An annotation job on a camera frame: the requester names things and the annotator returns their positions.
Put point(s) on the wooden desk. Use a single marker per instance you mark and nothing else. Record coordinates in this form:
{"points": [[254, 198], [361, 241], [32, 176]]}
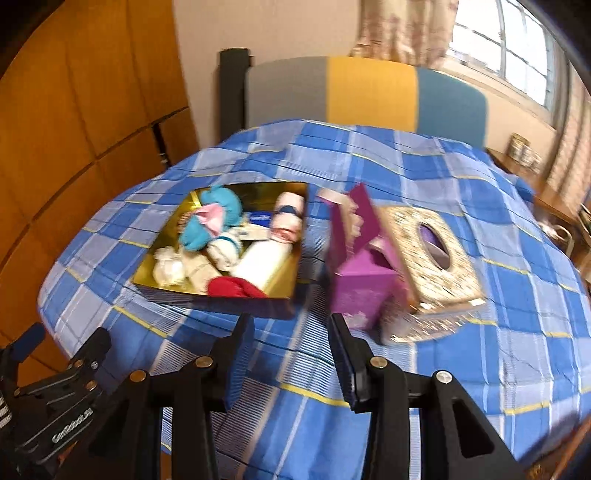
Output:
{"points": [[554, 203]]}

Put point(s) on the purple carton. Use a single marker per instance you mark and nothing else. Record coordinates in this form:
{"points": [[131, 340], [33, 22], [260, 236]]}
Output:
{"points": [[360, 281]]}

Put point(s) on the white knit gloves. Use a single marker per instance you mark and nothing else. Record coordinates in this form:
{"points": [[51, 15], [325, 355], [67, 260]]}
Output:
{"points": [[226, 254]]}

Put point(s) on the gold tin box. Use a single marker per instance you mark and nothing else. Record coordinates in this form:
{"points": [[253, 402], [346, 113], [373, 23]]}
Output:
{"points": [[295, 277]]}

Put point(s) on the white fluffy cloth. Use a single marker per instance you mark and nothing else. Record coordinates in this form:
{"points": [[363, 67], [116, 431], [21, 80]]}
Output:
{"points": [[167, 270]]}

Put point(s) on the wooden wardrobe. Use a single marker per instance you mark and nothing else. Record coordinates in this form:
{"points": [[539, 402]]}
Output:
{"points": [[83, 138]]}

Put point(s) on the black rolled mat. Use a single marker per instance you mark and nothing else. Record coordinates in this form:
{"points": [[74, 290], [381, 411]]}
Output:
{"points": [[233, 92]]}

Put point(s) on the boxes on desk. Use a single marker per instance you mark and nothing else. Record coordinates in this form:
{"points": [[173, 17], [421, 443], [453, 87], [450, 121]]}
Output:
{"points": [[524, 152]]}

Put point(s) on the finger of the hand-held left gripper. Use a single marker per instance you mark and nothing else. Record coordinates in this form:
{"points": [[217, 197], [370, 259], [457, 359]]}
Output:
{"points": [[27, 341], [94, 346]]}

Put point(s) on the red soft cloth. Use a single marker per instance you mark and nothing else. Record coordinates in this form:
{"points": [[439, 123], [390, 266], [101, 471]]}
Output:
{"points": [[235, 287]]}

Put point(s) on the teal plush toy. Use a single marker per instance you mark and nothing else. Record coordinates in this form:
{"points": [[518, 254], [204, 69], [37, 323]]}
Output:
{"points": [[221, 203]]}

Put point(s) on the blue tissue pack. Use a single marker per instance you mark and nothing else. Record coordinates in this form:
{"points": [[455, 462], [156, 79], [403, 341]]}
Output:
{"points": [[256, 224]]}

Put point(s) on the white towel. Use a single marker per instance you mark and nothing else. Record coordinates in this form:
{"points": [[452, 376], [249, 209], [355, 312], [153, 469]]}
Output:
{"points": [[263, 263]]}

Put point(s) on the silver ornate tissue box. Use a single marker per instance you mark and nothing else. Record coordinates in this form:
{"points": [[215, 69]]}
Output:
{"points": [[438, 263]]}

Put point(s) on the pink towel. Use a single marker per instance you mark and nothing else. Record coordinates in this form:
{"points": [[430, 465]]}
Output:
{"points": [[290, 217]]}

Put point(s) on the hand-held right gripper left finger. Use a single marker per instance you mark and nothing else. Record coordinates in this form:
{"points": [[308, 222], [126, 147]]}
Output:
{"points": [[240, 364]]}

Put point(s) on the cream socks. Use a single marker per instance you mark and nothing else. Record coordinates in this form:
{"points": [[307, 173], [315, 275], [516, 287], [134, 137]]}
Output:
{"points": [[201, 274]]}

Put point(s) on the barred window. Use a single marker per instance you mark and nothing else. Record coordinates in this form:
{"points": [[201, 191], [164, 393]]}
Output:
{"points": [[508, 50]]}

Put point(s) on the grey yellow blue headboard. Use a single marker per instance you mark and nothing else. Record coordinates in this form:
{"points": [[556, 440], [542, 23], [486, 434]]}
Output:
{"points": [[364, 92]]}

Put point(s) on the floral curtain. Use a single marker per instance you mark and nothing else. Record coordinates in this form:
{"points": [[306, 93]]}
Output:
{"points": [[572, 138], [406, 32]]}

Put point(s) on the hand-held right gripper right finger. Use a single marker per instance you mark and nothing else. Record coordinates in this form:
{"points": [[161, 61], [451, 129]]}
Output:
{"points": [[346, 364]]}

